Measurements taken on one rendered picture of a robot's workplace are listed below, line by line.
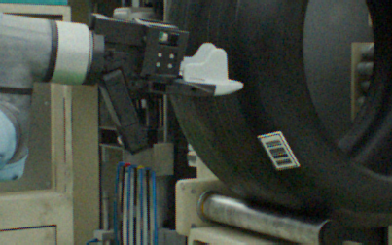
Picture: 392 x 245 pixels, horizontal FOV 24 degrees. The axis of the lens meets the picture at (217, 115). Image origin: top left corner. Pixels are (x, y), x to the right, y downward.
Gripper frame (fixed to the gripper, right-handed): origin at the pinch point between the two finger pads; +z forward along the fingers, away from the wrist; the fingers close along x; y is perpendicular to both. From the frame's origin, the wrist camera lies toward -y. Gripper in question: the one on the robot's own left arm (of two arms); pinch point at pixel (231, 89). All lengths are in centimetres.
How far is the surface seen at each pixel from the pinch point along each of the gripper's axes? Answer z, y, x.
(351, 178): 23.8, -12.1, 4.4
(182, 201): 10.6, -27.6, 35.1
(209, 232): 14.2, -30.9, 29.1
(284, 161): 12.5, -10.5, 4.8
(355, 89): 56, -9, 61
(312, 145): 16.2, -7.6, 4.4
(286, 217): 18.5, -21.2, 11.7
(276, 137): 10.2, -6.9, 4.3
